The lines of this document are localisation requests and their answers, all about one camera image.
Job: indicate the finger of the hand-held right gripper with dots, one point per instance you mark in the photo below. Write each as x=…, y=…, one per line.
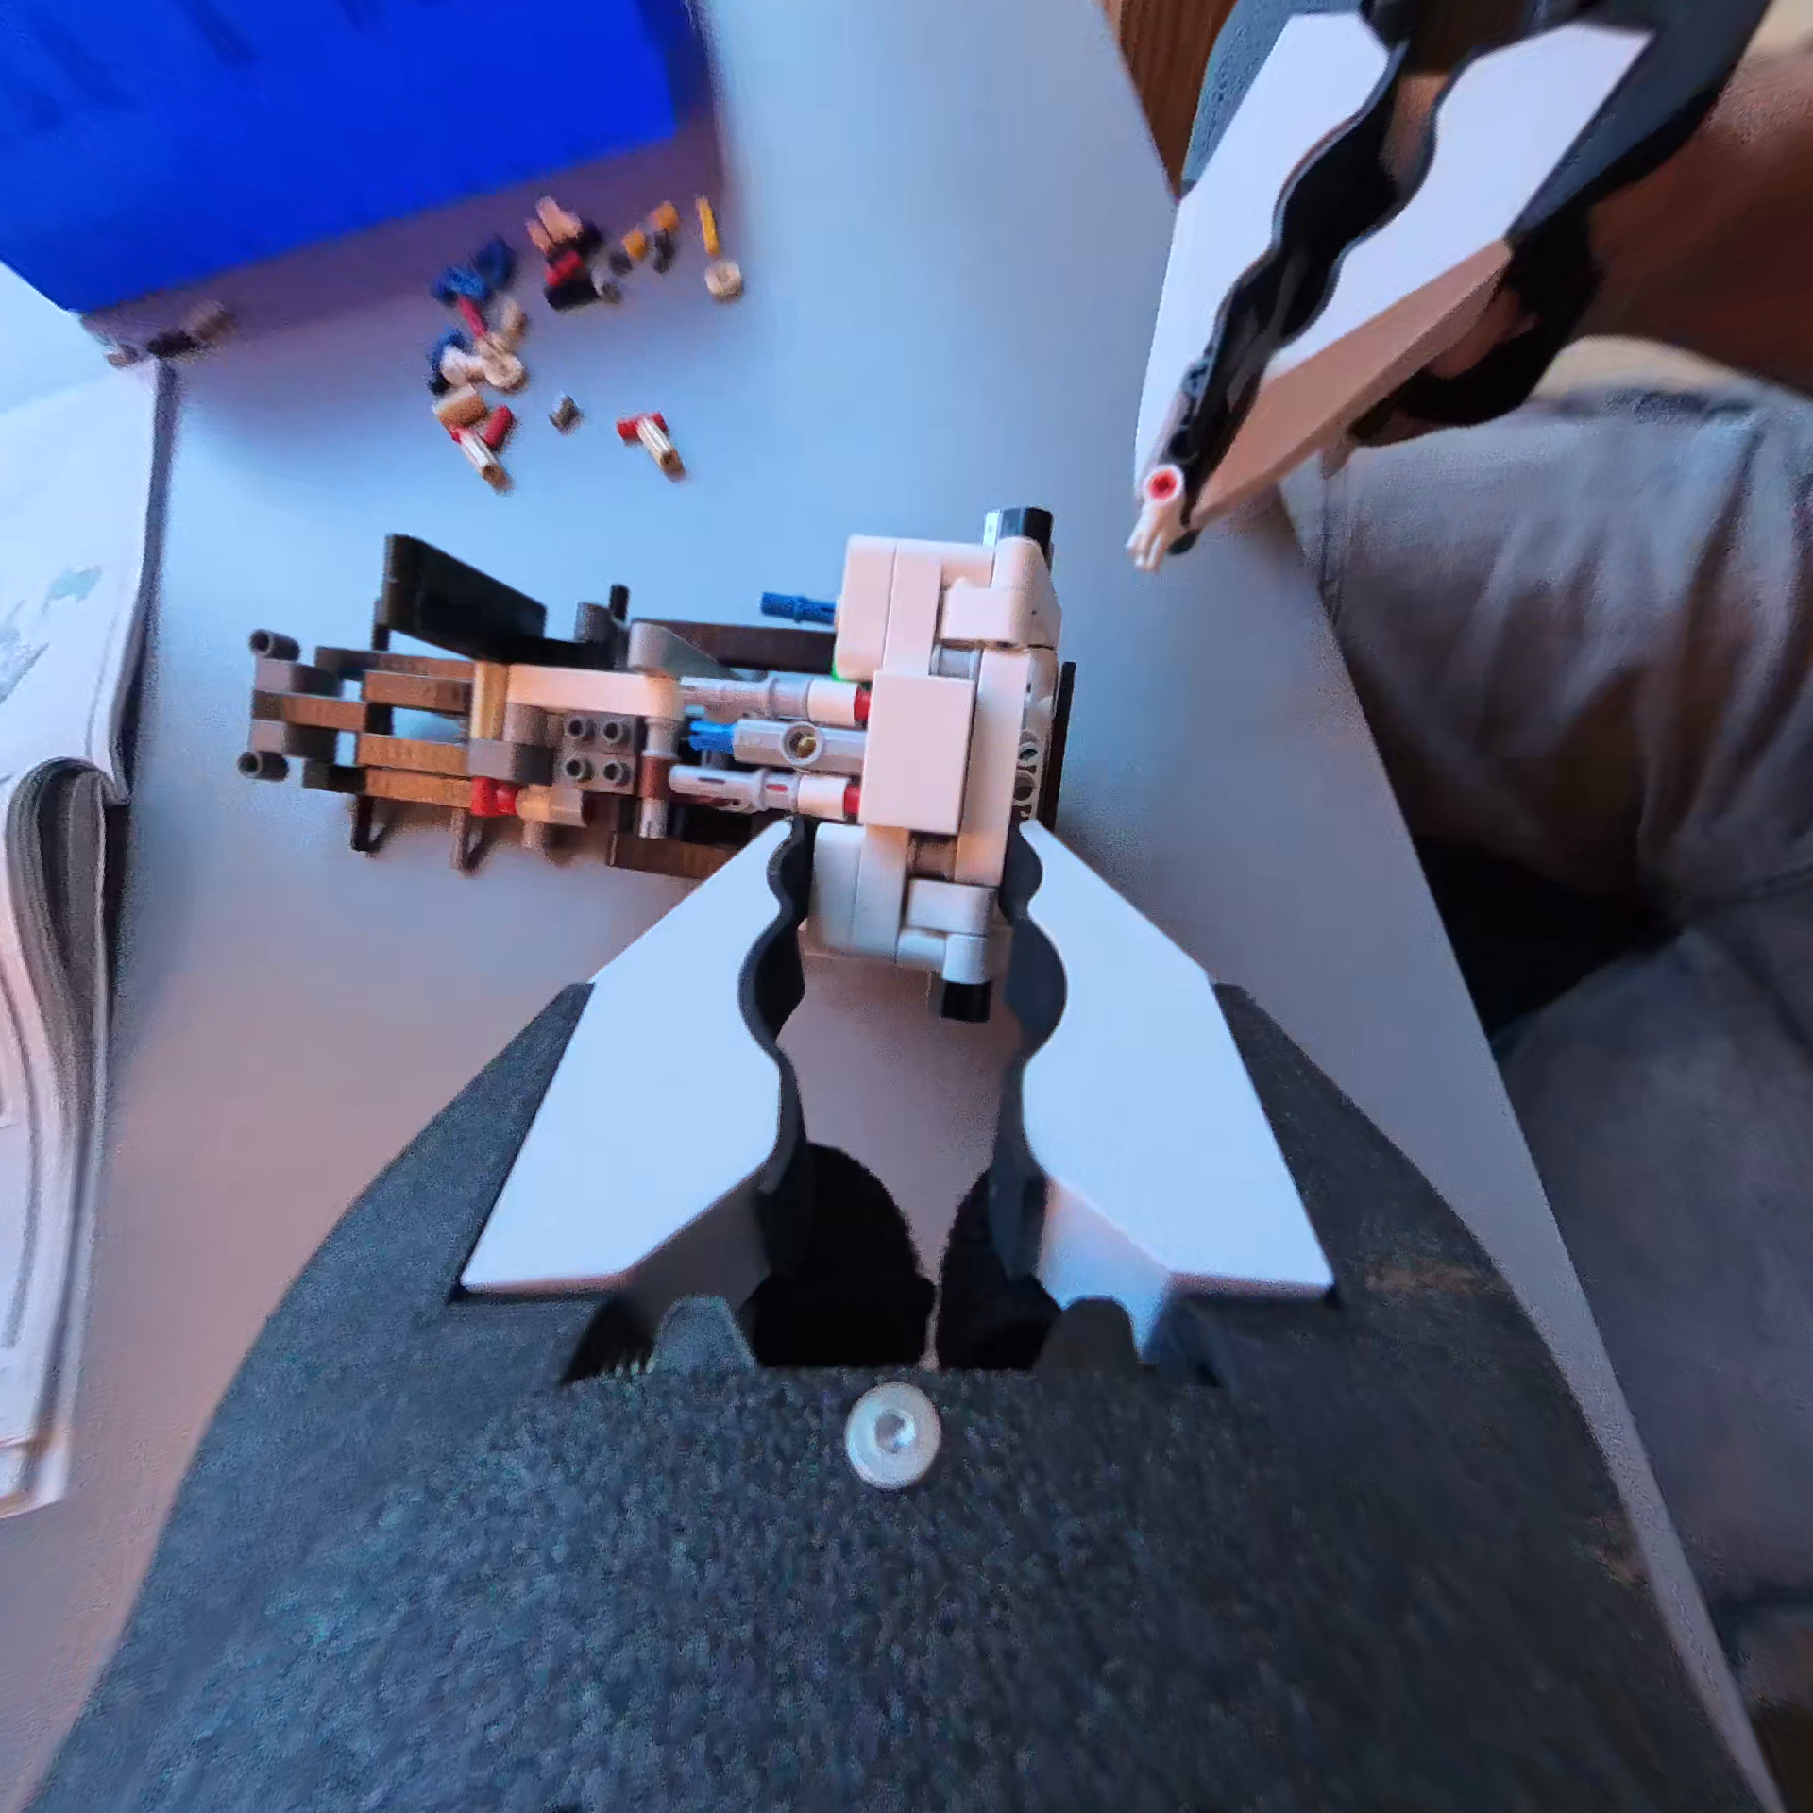
x=1233, y=185
x=1501, y=142

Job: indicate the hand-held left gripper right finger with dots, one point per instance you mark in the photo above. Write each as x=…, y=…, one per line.
x=1175, y=1134

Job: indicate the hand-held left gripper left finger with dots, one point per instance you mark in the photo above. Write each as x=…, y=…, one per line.
x=638, y=1134

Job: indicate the white and red lego connector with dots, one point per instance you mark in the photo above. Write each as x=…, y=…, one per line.
x=1162, y=489

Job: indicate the white black lego truck model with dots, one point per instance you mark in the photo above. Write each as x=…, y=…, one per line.
x=920, y=708

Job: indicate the pile of small colourful lego pieces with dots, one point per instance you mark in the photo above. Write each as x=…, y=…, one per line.
x=725, y=277

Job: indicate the lego instruction booklet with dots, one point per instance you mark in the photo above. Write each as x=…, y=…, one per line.
x=57, y=567

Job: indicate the person's right hand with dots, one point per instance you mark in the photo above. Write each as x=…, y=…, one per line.
x=1698, y=241

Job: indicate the person's grey jeans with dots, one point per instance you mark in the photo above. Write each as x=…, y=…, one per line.
x=1558, y=680

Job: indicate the blue plastic bin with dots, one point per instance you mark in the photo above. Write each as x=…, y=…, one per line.
x=284, y=129

